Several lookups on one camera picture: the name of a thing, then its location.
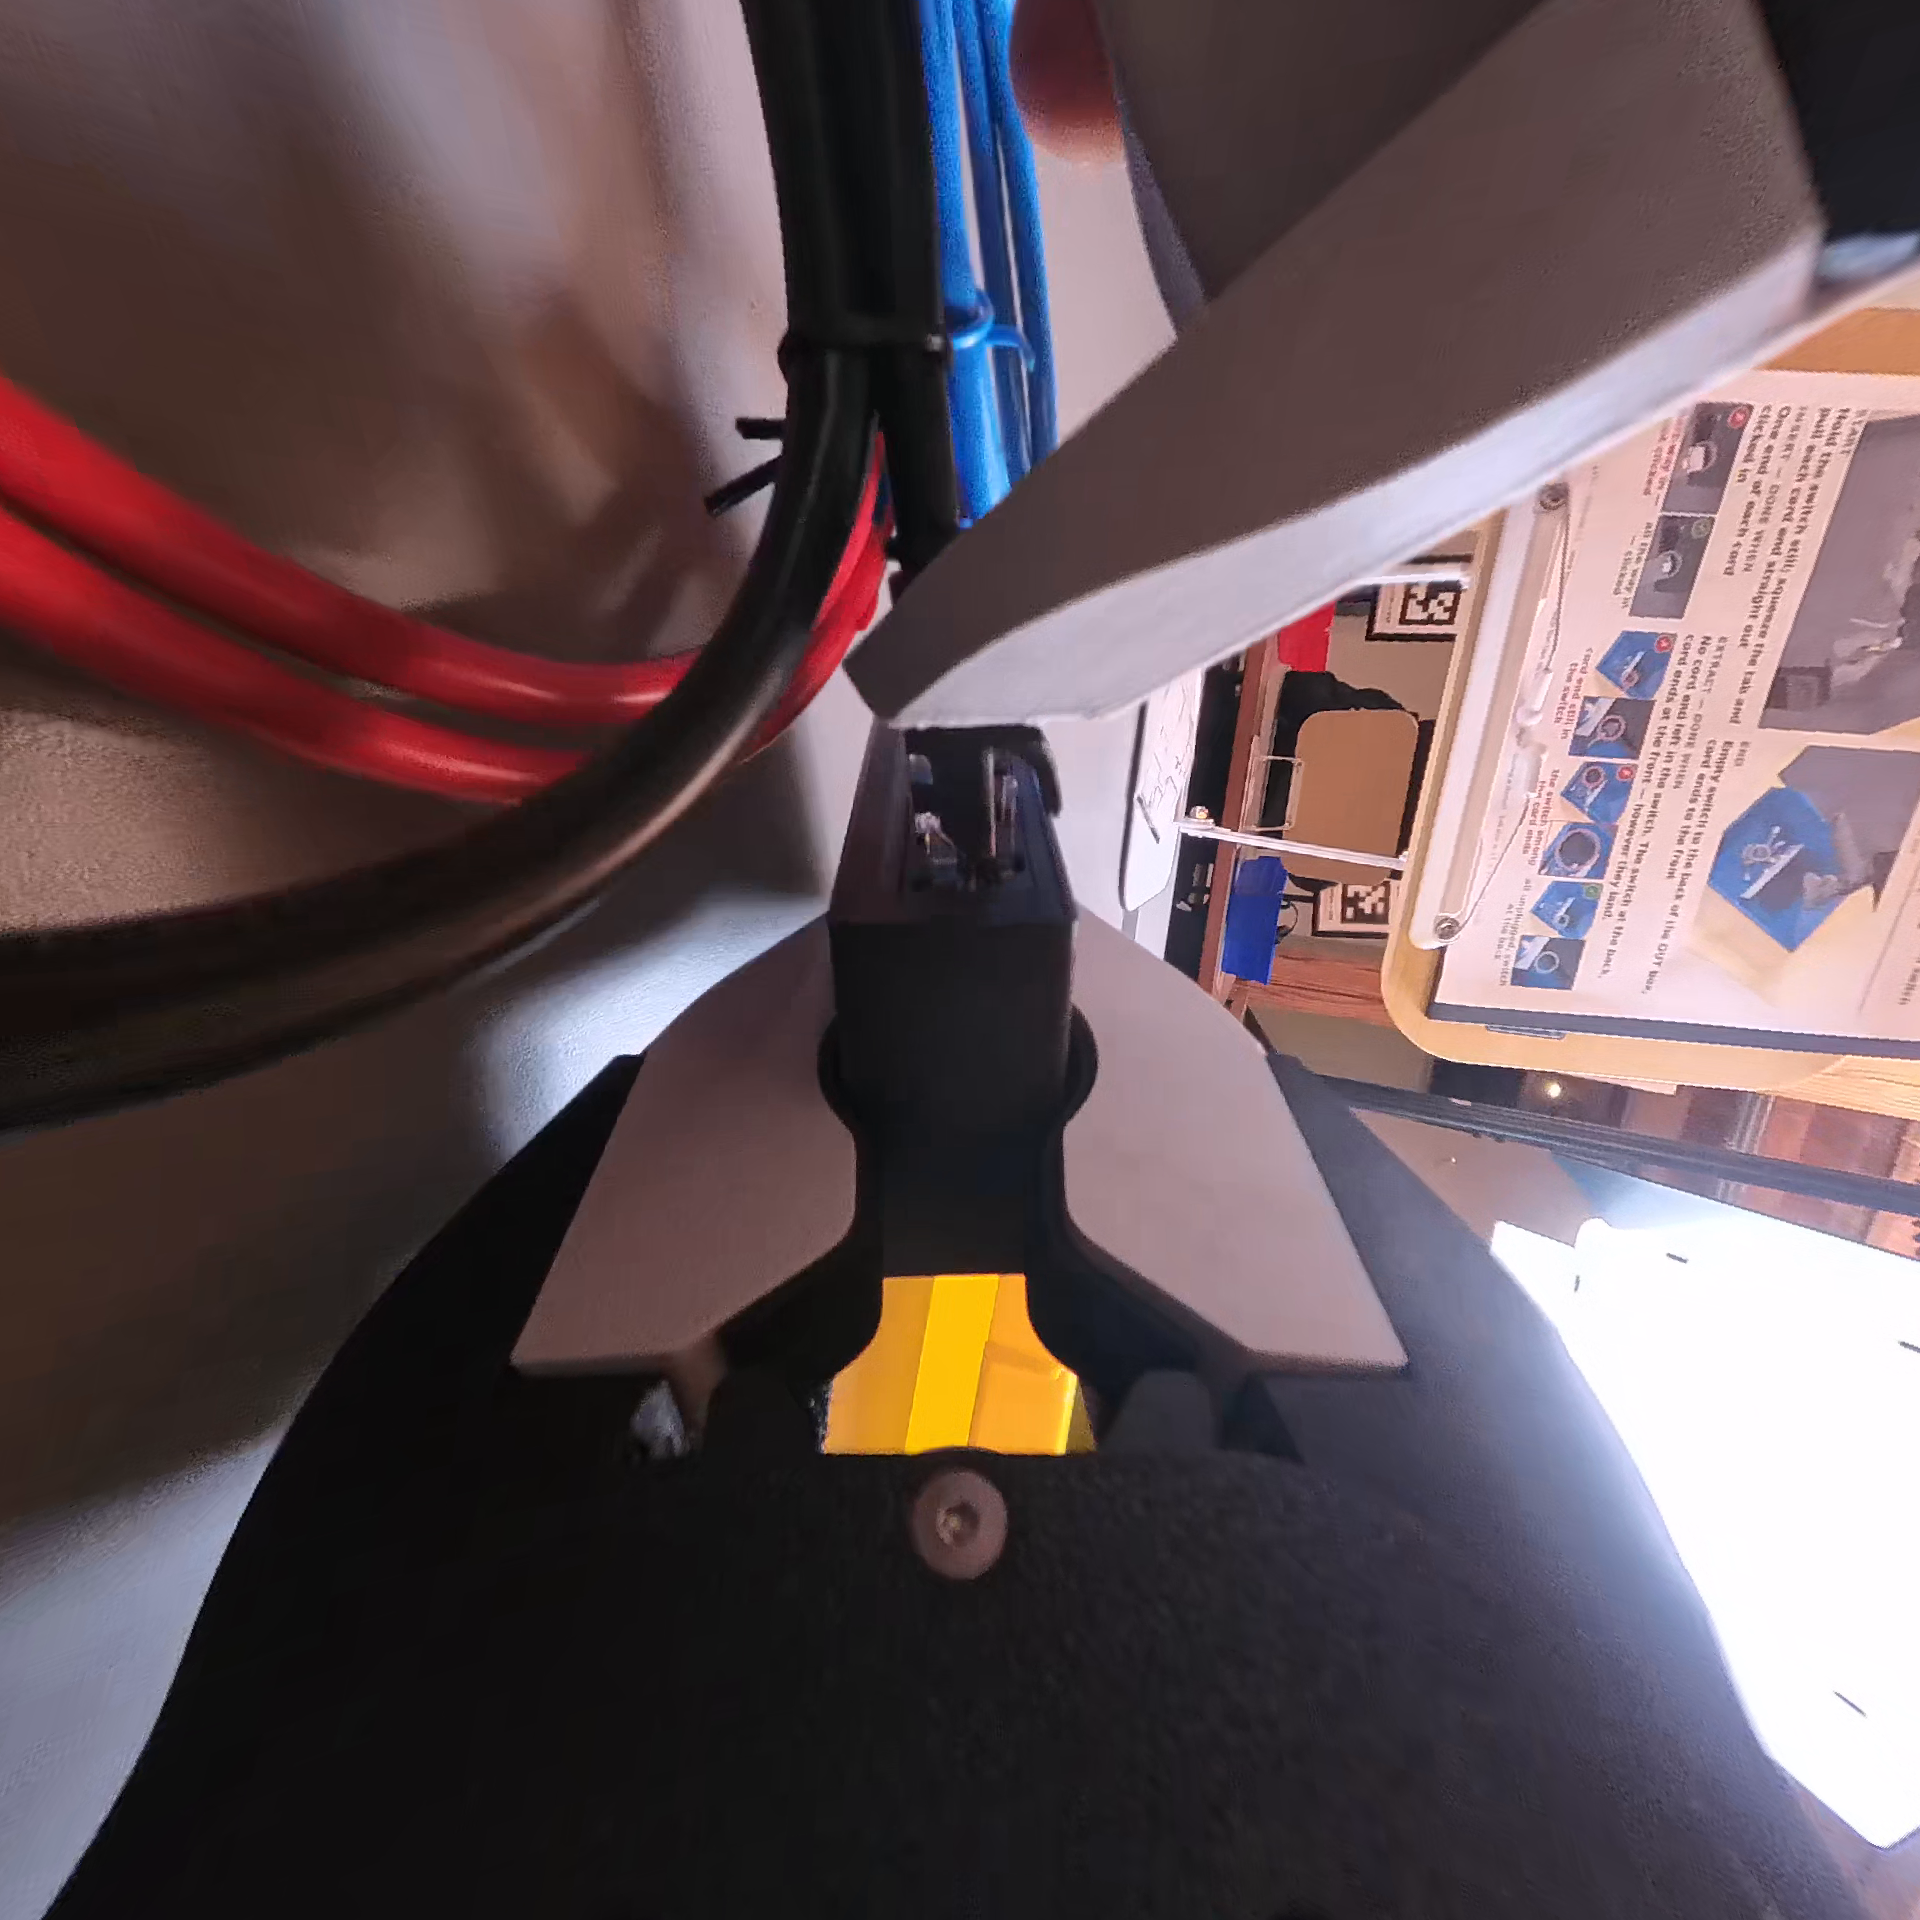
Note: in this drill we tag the black ethernet port box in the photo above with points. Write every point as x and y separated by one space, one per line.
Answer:
953 961

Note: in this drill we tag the yellow plastic bin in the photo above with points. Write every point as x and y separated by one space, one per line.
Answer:
961 1365

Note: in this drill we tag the white paper note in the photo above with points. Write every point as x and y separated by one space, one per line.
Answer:
1167 781

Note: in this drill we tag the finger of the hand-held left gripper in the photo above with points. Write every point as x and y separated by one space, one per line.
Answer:
1425 359

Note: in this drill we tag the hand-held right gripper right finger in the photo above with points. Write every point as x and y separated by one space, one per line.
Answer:
1201 1184

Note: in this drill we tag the light wooden board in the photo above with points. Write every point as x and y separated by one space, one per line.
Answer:
1418 961

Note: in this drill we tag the small blue box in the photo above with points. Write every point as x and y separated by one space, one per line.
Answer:
1254 921

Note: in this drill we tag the printed instruction sheet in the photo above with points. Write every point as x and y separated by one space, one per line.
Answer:
1723 751

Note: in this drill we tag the person's left hand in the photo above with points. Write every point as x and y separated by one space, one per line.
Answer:
1069 83

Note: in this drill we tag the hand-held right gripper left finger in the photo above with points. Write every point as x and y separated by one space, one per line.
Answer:
704 1170

